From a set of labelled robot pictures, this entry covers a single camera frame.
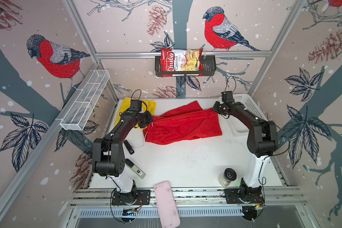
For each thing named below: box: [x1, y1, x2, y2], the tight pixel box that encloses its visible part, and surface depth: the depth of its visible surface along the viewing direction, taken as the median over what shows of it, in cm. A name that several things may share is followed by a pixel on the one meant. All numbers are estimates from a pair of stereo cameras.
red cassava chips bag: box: [160, 47, 204, 78], surface depth 90 cm
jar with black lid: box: [218, 167, 238, 187], surface depth 73 cm
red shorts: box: [142, 100, 223, 145], surface depth 97 cm
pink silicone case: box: [153, 180, 181, 228], surface depth 70 cm
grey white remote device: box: [124, 158, 147, 180], surface depth 82 cm
